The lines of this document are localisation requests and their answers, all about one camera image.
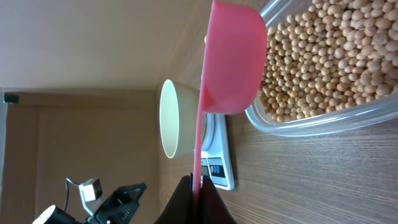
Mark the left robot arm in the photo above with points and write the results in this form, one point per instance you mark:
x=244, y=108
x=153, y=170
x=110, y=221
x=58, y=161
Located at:
x=55, y=215

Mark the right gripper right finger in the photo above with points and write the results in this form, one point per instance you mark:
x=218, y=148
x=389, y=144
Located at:
x=213, y=210

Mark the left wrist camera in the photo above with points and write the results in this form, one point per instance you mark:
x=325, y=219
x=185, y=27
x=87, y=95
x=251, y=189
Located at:
x=90, y=193

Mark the clear plastic container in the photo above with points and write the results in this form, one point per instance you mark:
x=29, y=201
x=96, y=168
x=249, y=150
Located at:
x=360, y=116

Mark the pink plastic scoop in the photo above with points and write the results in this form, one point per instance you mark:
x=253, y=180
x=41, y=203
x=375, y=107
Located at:
x=234, y=58

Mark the white bowl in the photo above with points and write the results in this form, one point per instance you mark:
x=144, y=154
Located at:
x=178, y=107

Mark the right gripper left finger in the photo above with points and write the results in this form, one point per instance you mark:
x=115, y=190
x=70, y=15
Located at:
x=179, y=208

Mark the soybeans in container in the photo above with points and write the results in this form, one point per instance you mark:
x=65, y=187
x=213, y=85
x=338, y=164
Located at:
x=334, y=56

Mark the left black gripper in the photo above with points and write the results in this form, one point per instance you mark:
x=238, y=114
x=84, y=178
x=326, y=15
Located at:
x=119, y=207

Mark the white digital kitchen scale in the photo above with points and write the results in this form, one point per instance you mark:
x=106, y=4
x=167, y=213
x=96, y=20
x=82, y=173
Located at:
x=215, y=154

